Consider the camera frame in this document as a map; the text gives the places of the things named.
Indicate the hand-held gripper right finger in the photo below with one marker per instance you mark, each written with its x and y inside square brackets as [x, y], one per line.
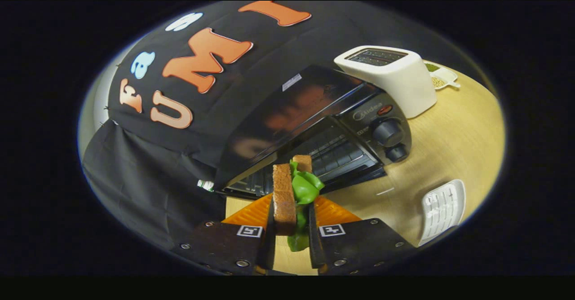
[359, 246]

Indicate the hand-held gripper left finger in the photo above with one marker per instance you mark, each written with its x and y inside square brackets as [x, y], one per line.
[215, 244]

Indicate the lettuce sandwich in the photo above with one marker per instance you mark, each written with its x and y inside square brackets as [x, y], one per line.
[284, 196]

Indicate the black toaster oven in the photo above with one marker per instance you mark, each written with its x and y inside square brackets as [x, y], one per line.
[287, 111]

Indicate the white pop-up toaster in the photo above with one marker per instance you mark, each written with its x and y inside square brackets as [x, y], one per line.
[400, 84]

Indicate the small white green-label bottle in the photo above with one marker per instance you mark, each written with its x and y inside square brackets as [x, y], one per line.
[205, 185]

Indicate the white rectangular plate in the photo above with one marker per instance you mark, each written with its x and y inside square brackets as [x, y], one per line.
[442, 210]

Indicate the black backdrop cloth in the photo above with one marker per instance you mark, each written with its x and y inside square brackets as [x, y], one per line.
[148, 178]

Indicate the white condiment dish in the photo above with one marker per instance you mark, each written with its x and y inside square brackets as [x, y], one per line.
[442, 77]

